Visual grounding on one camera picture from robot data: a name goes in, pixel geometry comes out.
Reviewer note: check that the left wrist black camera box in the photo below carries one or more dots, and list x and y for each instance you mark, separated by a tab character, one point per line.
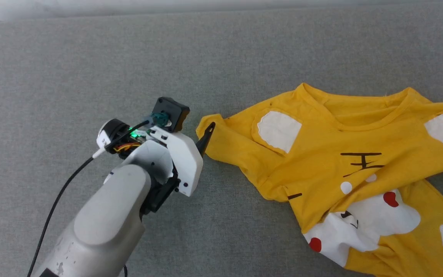
171	111

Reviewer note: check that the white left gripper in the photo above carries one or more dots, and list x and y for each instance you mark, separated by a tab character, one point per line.
185	161

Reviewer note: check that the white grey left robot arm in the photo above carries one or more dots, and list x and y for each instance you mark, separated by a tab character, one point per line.
106	219

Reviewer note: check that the yellow printed t-shirt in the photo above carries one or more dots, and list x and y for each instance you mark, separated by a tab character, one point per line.
321	154

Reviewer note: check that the grey fabric sofa seat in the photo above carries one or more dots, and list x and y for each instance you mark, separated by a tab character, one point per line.
90	57

